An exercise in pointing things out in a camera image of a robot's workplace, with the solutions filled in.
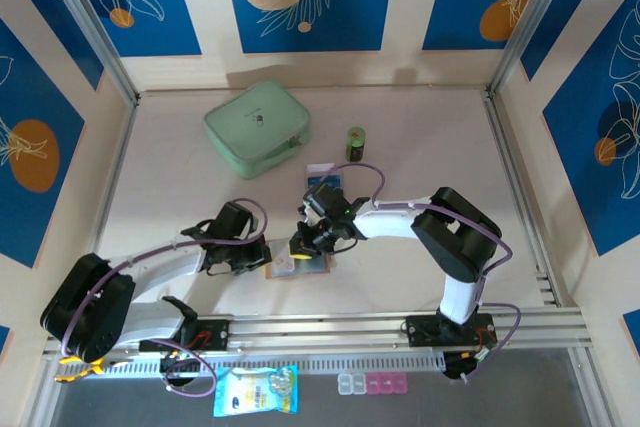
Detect aluminium frame post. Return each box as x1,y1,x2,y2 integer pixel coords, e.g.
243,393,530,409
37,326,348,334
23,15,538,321
37,0,140,107
485,0,582,98

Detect blue white snack bag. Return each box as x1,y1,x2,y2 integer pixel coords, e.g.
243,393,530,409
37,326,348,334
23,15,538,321
213,364,300,419

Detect white card pink print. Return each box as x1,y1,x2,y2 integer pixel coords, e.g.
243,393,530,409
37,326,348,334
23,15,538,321
269,245,297,276

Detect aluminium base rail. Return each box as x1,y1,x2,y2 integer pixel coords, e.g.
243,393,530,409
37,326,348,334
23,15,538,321
42,307,594,356

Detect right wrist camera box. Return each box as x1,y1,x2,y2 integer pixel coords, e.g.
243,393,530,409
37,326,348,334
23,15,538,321
298,202,322,229

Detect green lidded supplement bottle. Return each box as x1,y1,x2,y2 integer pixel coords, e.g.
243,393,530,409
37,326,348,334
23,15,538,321
345,126,368,164

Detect blue credit card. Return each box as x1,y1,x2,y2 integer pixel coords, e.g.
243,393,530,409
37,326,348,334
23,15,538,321
305,172,350,194

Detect aluminium table edge rail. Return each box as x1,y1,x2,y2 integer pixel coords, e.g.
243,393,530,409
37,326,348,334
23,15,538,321
82,96,142,308
482,89,560,307

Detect slotted grey cable tray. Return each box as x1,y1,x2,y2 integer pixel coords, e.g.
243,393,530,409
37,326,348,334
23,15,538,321
102,352,446,379

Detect mint green zip pouch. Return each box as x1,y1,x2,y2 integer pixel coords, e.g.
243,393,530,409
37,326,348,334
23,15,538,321
203,79,314,181

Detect yellow handled pliers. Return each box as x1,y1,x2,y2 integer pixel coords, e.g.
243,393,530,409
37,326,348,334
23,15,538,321
54,355,131,384

